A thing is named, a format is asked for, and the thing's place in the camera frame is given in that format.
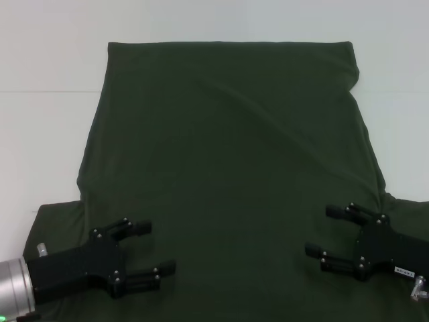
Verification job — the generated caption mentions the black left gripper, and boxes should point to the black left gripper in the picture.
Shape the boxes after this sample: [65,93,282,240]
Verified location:
[26,217,177,299]

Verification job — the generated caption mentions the dark green t-shirt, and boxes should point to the dark green t-shirt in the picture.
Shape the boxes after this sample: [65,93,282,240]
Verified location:
[23,40,429,322]

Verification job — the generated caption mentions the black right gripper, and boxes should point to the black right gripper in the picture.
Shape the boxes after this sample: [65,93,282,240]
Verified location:
[305,202,429,282]

